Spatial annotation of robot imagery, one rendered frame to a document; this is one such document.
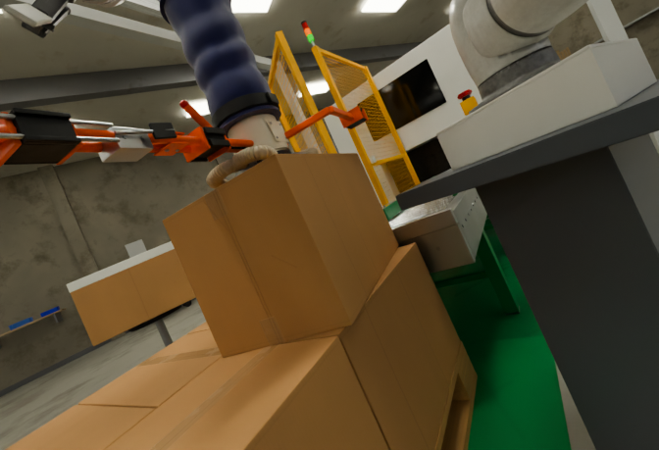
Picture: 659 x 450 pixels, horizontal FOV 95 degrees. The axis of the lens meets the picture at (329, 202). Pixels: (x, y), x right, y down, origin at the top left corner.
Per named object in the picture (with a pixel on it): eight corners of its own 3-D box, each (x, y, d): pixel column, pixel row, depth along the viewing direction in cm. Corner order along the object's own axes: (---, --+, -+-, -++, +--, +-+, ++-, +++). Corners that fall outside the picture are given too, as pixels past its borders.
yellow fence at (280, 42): (351, 288, 290) (263, 90, 294) (360, 283, 293) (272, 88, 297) (397, 303, 208) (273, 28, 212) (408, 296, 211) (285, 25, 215)
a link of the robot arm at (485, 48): (520, 74, 76) (482, -3, 77) (583, 26, 58) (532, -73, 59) (463, 98, 75) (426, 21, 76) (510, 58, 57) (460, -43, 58)
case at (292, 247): (316, 275, 135) (279, 192, 135) (399, 245, 118) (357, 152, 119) (222, 358, 80) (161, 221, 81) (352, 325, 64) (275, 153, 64)
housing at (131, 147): (136, 162, 63) (127, 143, 64) (156, 147, 61) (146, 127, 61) (100, 164, 57) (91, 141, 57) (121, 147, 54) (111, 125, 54)
